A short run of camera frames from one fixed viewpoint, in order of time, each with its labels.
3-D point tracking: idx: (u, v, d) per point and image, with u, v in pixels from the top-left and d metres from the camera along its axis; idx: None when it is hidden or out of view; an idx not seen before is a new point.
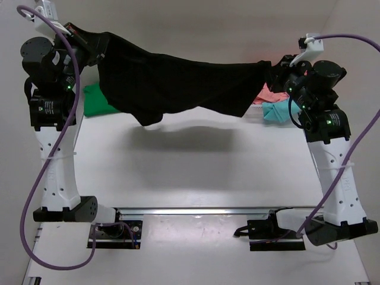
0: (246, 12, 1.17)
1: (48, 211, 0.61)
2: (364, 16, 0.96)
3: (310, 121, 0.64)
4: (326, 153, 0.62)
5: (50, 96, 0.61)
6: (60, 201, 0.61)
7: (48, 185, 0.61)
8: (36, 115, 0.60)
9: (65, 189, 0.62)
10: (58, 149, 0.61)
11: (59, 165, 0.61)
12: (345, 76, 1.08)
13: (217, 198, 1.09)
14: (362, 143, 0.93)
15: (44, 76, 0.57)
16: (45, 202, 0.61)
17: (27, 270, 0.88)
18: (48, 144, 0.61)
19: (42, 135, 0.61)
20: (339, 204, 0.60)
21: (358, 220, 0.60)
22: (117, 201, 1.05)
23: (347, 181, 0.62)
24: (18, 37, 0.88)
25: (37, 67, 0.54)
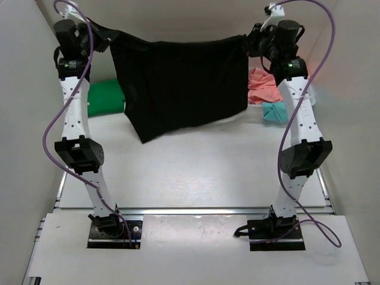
0: (246, 10, 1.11)
1: (67, 139, 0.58)
2: (367, 8, 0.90)
3: (278, 67, 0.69)
4: (288, 88, 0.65)
5: (73, 57, 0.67)
6: (79, 131, 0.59)
7: (68, 119, 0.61)
8: (60, 70, 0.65)
9: (82, 123, 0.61)
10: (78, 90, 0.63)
11: (78, 104, 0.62)
12: (342, 73, 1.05)
13: (217, 198, 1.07)
14: (366, 142, 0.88)
15: (69, 43, 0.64)
16: (66, 132, 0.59)
17: (27, 270, 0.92)
18: (70, 88, 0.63)
19: (66, 82, 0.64)
20: (300, 126, 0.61)
21: (315, 139, 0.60)
22: (116, 202, 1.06)
23: (306, 110, 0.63)
24: (14, 44, 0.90)
25: (64, 34, 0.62)
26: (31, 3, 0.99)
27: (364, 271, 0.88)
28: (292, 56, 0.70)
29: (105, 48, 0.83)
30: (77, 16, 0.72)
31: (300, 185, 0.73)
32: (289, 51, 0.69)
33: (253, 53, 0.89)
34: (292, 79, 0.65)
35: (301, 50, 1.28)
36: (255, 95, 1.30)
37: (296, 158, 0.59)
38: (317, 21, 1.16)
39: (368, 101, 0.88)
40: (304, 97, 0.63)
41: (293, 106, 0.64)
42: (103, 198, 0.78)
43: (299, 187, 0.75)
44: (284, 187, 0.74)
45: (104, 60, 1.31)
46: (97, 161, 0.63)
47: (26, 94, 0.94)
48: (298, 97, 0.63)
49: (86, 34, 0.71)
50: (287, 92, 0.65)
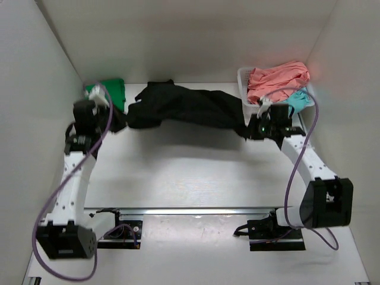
0: (246, 9, 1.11)
1: (53, 224, 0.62)
2: (367, 8, 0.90)
3: (278, 133, 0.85)
4: (290, 142, 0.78)
5: (84, 134, 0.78)
6: (69, 214, 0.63)
7: (61, 199, 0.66)
8: (69, 145, 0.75)
9: (74, 205, 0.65)
10: (79, 168, 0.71)
11: (75, 182, 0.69)
12: (342, 73, 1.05)
13: (217, 198, 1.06)
14: (367, 142, 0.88)
15: (85, 120, 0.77)
16: (54, 215, 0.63)
17: (27, 269, 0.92)
18: (73, 164, 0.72)
19: (70, 157, 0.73)
20: (309, 168, 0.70)
21: (331, 177, 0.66)
22: (117, 202, 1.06)
23: (311, 155, 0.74)
24: (16, 46, 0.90)
25: (82, 111, 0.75)
26: (31, 2, 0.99)
27: (364, 271, 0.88)
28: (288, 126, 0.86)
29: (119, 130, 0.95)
30: (103, 97, 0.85)
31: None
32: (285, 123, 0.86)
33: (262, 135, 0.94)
34: (291, 136, 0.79)
35: (301, 50, 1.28)
36: (255, 95, 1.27)
37: (319, 199, 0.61)
38: (317, 20, 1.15)
39: (369, 101, 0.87)
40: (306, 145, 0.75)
41: (297, 155, 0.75)
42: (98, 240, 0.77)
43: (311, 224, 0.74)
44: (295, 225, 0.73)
45: (104, 60, 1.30)
46: (84, 252, 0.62)
47: (25, 94, 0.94)
48: (300, 147, 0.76)
49: (103, 116, 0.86)
50: (290, 146, 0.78)
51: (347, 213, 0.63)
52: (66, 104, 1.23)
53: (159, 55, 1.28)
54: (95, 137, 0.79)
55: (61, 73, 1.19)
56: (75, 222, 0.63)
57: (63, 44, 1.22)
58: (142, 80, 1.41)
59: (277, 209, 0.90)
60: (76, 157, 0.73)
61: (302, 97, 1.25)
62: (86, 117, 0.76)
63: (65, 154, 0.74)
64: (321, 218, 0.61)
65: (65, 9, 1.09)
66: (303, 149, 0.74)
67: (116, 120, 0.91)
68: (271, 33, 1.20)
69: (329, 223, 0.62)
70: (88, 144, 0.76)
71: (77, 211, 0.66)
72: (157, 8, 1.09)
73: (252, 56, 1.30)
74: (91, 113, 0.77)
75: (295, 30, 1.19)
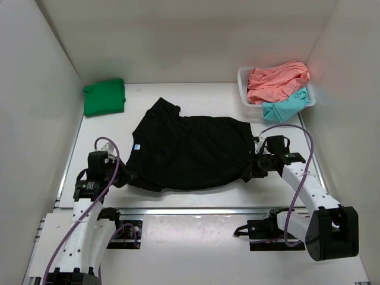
0: (246, 9, 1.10)
1: (60, 271, 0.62)
2: (366, 7, 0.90)
3: (278, 161, 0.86)
4: (290, 169, 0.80)
5: (93, 180, 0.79)
6: (75, 262, 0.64)
7: (68, 246, 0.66)
8: (79, 190, 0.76)
9: (81, 252, 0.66)
10: (86, 215, 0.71)
11: (83, 228, 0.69)
12: (341, 72, 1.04)
13: (218, 199, 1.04)
14: (366, 141, 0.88)
15: (96, 169, 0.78)
16: (61, 261, 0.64)
17: (27, 269, 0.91)
18: (81, 210, 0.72)
19: (79, 203, 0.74)
20: (312, 196, 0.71)
21: (334, 206, 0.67)
22: (114, 202, 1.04)
23: (312, 183, 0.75)
24: (15, 44, 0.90)
25: (95, 160, 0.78)
26: (31, 2, 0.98)
27: (364, 271, 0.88)
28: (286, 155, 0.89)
29: (123, 184, 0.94)
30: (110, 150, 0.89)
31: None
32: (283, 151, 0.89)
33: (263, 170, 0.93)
34: (291, 163, 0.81)
35: (301, 49, 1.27)
36: (255, 94, 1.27)
37: (325, 229, 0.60)
38: (317, 19, 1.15)
39: (370, 101, 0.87)
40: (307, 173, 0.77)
41: (298, 182, 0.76)
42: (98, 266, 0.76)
43: None
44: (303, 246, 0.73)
45: (103, 59, 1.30)
46: None
47: (25, 94, 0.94)
48: (301, 174, 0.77)
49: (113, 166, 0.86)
50: (291, 174, 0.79)
51: (354, 243, 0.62)
52: (66, 104, 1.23)
53: (158, 54, 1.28)
54: (103, 183, 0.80)
55: (61, 72, 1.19)
56: (80, 269, 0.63)
57: (62, 43, 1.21)
58: (142, 79, 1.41)
59: (279, 212, 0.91)
60: (85, 204, 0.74)
61: (302, 97, 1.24)
62: (98, 165, 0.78)
63: (75, 199, 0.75)
64: (329, 249, 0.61)
65: (65, 8, 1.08)
66: (304, 177, 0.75)
67: (122, 173, 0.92)
68: (271, 32, 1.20)
69: (337, 254, 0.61)
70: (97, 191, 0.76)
71: (82, 257, 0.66)
72: (157, 7, 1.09)
73: (252, 56, 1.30)
74: (104, 161, 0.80)
75: (295, 29, 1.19)
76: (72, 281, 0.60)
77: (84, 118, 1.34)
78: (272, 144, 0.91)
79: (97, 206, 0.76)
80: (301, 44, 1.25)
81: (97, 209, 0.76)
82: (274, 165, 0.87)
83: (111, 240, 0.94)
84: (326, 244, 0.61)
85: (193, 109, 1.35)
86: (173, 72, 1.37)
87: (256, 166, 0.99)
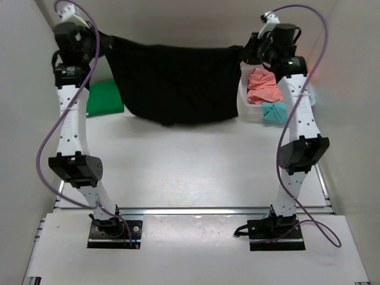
0: (246, 10, 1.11)
1: (62, 155, 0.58)
2: (366, 9, 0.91)
3: (278, 65, 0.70)
4: (287, 85, 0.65)
5: (72, 62, 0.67)
6: (75, 145, 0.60)
7: (65, 132, 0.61)
8: (59, 76, 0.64)
9: (79, 137, 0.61)
10: (76, 103, 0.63)
11: (75, 116, 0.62)
12: (341, 73, 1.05)
13: (217, 198, 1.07)
14: (366, 142, 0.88)
15: (69, 47, 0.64)
16: (60, 146, 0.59)
17: (27, 269, 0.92)
18: (67, 98, 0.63)
19: (63, 91, 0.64)
20: (297, 123, 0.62)
21: (313, 136, 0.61)
22: (117, 202, 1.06)
23: (304, 107, 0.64)
24: (16, 46, 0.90)
25: (65, 38, 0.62)
26: (31, 3, 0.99)
27: (364, 271, 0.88)
28: (291, 53, 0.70)
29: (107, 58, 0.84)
30: (79, 19, 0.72)
31: (299, 181, 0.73)
32: (288, 48, 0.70)
33: (251, 61, 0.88)
34: (291, 76, 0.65)
35: (301, 50, 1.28)
36: (255, 95, 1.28)
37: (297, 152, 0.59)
38: (317, 20, 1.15)
39: (369, 101, 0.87)
40: (303, 94, 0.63)
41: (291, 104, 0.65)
42: (103, 207, 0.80)
43: (300, 183, 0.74)
44: (282, 183, 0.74)
45: (104, 60, 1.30)
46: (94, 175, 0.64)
47: (25, 94, 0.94)
48: (297, 94, 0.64)
49: (88, 39, 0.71)
50: (286, 88, 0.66)
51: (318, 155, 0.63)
52: None
53: None
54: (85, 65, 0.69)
55: None
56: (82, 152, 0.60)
57: None
58: None
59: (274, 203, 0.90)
60: (70, 89, 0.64)
61: None
62: (71, 44, 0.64)
63: (57, 86, 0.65)
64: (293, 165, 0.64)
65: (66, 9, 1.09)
66: (299, 98, 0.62)
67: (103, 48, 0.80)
68: None
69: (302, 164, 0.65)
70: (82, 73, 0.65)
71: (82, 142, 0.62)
72: (157, 8, 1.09)
73: None
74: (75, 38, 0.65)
75: None
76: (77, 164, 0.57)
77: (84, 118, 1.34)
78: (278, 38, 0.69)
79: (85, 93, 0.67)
80: (301, 45, 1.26)
81: (85, 98, 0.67)
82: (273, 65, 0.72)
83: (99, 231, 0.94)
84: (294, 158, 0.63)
85: None
86: None
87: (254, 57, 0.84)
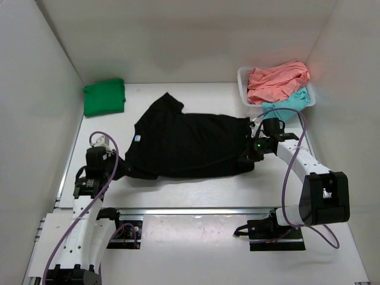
0: (246, 10, 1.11)
1: (60, 268, 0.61)
2: (366, 8, 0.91)
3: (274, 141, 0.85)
4: (284, 145, 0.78)
5: (92, 178, 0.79)
6: (76, 258, 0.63)
7: (69, 243, 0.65)
8: (79, 188, 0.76)
9: (82, 249, 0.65)
10: (87, 211, 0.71)
11: (83, 225, 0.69)
12: (341, 73, 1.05)
13: (218, 198, 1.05)
14: (366, 142, 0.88)
15: (94, 165, 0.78)
16: (62, 258, 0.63)
17: (27, 269, 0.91)
18: (81, 207, 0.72)
19: (79, 201, 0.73)
20: (304, 164, 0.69)
21: (325, 172, 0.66)
22: (116, 201, 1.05)
23: (305, 155, 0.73)
24: (16, 46, 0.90)
25: (93, 157, 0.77)
26: (31, 3, 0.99)
27: (364, 271, 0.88)
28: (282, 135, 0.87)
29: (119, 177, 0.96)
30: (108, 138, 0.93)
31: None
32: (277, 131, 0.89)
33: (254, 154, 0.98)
34: (285, 141, 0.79)
35: (301, 50, 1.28)
36: (255, 95, 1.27)
37: (316, 192, 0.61)
38: (317, 20, 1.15)
39: (369, 101, 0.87)
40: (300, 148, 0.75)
41: (291, 157, 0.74)
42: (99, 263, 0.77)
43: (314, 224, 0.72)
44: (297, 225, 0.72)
45: (103, 60, 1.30)
46: None
47: (25, 95, 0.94)
48: (295, 149, 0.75)
49: (110, 161, 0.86)
50: (284, 149, 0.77)
51: (345, 206, 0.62)
52: (66, 105, 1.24)
53: (158, 55, 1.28)
54: (103, 180, 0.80)
55: (61, 73, 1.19)
56: (81, 266, 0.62)
57: (63, 44, 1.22)
58: (142, 80, 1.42)
59: (276, 209, 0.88)
60: (85, 200, 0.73)
61: (302, 97, 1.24)
62: (96, 162, 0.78)
63: (75, 197, 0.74)
64: (320, 215, 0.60)
65: (65, 9, 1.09)
66: (297, 149, 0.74)
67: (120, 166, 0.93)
68: (271, 32, 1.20)
69: (329, 219, 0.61)
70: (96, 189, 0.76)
71: (83, 255, 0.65)
72: (157, 8, 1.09)
73: (253, 56, 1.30)
74: (101, 158, 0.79)
75: (295, 31, 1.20)
76: (72, 278, 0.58)
77: (84, 119, 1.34)
78: (268, 126, 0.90)
79: (97, 203, 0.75)
80: (301, 45, 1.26)
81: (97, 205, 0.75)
82: (269, 145, 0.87)
83: (111, 240, 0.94)
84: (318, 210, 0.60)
85: (192, 109, 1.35)
86: (173, 73, 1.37)
87: (252, 149, 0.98)
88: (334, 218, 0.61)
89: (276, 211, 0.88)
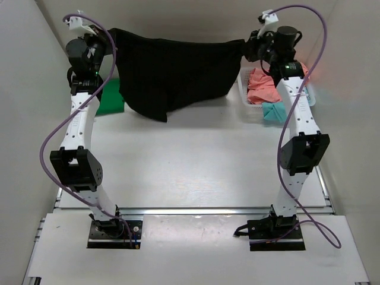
0: (246, 10, 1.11)
1: (64, 149, 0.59)
2: (365, 9, 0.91)
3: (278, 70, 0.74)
4: (285, 86, 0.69)
5: (85, 75, 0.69)
6: (78, 142, 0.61)
7: (70, 130, 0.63)
8: (75, 86, 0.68)
9: (84, 135, 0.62)
10: (86, 105, 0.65)
11: (83, 117, 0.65)
12: (341, 73, 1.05)
13: (217, 198, 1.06)
14: (366, 142, 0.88)
15: (82, 66, 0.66)
16: (65, 142, 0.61)
17: (27, 269, 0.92)
18: (80, 103, 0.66)
19: (76, 97, 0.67)
20: (297, 120, 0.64)
21: (313, 132, 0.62)
22: (117, 202, 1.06)
23: (303, 105, 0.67)
24: (17, 46, 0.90)
25: (77, 61, 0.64)
26: (32, 3, 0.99)
27: (364, 271, 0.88)
28: (290, 59, 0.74)
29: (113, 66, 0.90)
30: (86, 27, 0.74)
31: (300, 182, 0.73)
32: (287, 54, 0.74)
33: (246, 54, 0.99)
34: (289, 79, 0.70)
35: (301, 50, 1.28)
36: (255, 95, 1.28)
37: (297, 149, 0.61)
38: (317, 21, 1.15)
39: (369, 101, 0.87)
40: (301, 93, 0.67)
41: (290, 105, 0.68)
42: (104, 209, 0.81)
43: (300, 184, 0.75)
44: (283, 184, 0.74)
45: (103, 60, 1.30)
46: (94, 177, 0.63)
47: (25, 95, 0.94)
48: (295, 94, 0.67)
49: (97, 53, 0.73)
50: (284, 91, 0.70)
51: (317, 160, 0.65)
52: (67, 105, 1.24)
53: None
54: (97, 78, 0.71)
55: (62, 73, 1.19)
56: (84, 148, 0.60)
57: (63, 44, 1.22)
58: None
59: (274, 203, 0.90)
60: (82, 94, 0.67)
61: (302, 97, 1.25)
62: (83, 63, 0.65)
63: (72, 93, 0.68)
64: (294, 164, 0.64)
65: (66, 9, 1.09)
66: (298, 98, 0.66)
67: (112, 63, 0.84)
68: None
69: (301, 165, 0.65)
70: (96, 86, 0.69)
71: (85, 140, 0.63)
72: (157, 9, 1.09)
73: None
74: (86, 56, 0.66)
75: (295, 31, 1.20)
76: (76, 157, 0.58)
77: None
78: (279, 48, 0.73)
79: (95, 102, 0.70)
80: (301, 46, 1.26)
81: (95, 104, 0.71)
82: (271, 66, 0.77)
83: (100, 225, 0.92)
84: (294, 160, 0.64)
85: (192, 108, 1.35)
86: None
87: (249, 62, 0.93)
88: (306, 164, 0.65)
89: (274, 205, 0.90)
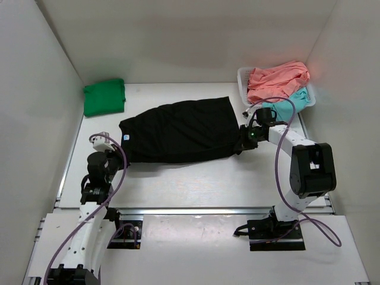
0: (246, 10, 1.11)
1: (63, 267, 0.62)
2: (365, 9, 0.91)
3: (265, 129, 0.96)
4: (274, 129, 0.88)
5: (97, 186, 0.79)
6: (78, 259, 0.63)
7: (73, 244, 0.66)
8: (86, 195, 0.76)
9: (85, 250, 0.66)
10: (93, 217, 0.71)
11: (88, 228, 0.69)
12: (341, 72, 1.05)
13: (217, 198, 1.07)
14: (367, 141, 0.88)
15: (98, 175, 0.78)
16: (66, 258, 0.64)
17: (27, 270, 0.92)
18: (87, 212, 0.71)
19: (85, 206, 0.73)
20: (291, 140, 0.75)
21: (311, 144, 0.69)
22: (117, 202, 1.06)
23: (293, 133, 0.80)
24: (17, 46, 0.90)
25: (95, 170, 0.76)
26: (31, 3, 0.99)
27: (364, 271, 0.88)
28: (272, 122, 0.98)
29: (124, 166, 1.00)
30: (105, 141, 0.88)
31: (307, 203, 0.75)
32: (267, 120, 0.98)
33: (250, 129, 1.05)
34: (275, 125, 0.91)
35: (301, 49, 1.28)
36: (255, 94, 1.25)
37: (303, 161, 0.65)
38: (317, 20, 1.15)
39: (369, 100, 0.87)
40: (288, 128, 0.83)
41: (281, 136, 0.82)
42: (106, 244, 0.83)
43: (306, 203, 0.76)
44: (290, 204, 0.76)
45: (103, 60, 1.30)
46: None
47: (25, 95, 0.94)
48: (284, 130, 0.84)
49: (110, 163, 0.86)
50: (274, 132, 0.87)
51: (332, 175, 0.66)
52: (67, 105, 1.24)
53: (158, 55, 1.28)
54: (107, 189, 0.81)
55: (61, 73, 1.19)
56: (83, 266, 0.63)
57: (63, 44, 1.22)
58: (142, 80, 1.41)
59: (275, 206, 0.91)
60: (91, 205, 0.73)
61: (302, 97, 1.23)
62: (98, 173, 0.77)
63: (82, 203, 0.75)
64: (309, 181, 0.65)
65: (65, 9, 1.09)
66: (285, 130, 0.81)
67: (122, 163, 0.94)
68: (271, 33, 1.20)
69: (317, 186, 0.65)
70: (104, 196, 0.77)
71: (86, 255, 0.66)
72: (157, 8, 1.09)
73: (252, 56, 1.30)
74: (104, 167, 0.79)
75: (295, 31, 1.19)
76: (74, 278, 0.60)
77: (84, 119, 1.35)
78: (260, 116, 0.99)
79: (101, 210, 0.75)
80: (301, 45, 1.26)
81: (101, 214, 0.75)
82: (261, 133, 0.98)
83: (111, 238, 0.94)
84: (307, 179, 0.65)
85: None
86: (174, 72, 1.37)
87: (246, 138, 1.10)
88: (322, 184, 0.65)
89: (275, 207, 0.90)
